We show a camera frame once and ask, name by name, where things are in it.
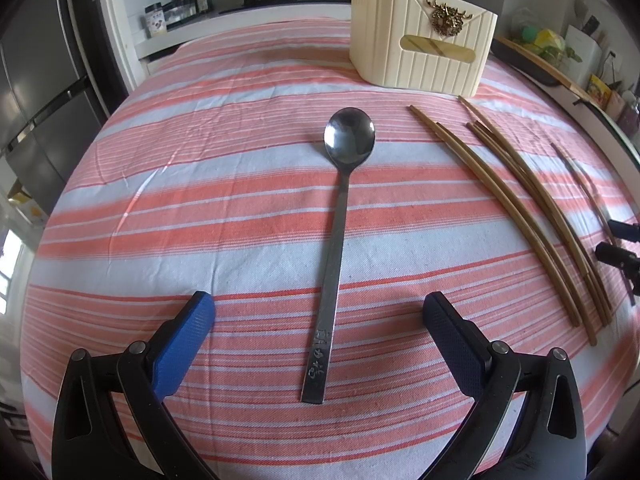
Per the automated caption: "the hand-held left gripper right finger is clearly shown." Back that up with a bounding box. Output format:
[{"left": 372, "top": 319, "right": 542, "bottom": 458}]
[{"left": 422, "top": 291, "right": 588, "bottom": 480}]

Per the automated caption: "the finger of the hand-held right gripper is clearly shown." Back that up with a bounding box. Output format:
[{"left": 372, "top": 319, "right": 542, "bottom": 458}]
[
  {"left": 608, "top": 219, "right": 640, "bottom": 242},
  {"left": 594, "top": 242, "right": 640, "bottom": 297}
]

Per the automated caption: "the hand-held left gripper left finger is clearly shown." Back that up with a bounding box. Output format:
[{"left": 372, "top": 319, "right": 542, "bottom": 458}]
[{"left": 50, "top": 291, "right": 221, "bottom": 480}]

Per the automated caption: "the long steel spoon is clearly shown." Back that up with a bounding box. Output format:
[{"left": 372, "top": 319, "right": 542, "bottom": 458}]
[{"left": 301, "top": 107, "right": 377, "bottom": 405}]

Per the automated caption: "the cream ribbed utensil holder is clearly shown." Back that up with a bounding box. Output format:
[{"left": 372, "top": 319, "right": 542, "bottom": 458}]
[{"left": 348, "top": 0, "right": 499, "bottom": 100}]

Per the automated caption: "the pink white striped tablecloth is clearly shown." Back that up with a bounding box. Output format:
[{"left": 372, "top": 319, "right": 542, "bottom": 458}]
[{"left": 20, "top": 18, "right": 640, "bottom": 480}]

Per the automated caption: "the yellow packet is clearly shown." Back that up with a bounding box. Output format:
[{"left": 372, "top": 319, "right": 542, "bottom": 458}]
[{"left": 587, "top": 75, "right": 613, "bottom": 109}]

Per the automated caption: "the white knife block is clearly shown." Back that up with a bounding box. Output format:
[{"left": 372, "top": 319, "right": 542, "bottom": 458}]
[{"left": 564, "top": 14, "right": 605, "bottom": 87}]

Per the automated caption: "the wooden cutting board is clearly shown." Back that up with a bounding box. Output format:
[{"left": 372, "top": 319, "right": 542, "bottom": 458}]
[{"left": 495, "top": 35, "right": 597, "bottom": 105}]

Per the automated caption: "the black tray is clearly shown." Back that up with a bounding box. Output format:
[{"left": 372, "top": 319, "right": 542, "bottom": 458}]
[{"left": 491, "top": 40, "right": 566, "bottom": 87}]

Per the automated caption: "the yellow cardboard box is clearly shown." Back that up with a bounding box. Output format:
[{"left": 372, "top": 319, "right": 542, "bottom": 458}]
[{"left": 7, "top": 187, "right": 49, "bottom": 227}]

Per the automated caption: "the plastic bag with green items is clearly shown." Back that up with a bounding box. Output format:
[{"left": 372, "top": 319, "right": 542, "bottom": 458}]
[{"left": 510, "top": 7, "right": 584, "bottom": 63}]

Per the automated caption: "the dark grey refrigerator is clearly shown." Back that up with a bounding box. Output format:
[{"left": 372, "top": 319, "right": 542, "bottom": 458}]
[{"left": 0, "top": 0, "right": 127, "bottom": 217}]

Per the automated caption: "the spice jar rack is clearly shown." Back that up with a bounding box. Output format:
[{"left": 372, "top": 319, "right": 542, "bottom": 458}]
[{"left": 144, "top": 2, "right": 199, "bottom": 38}]

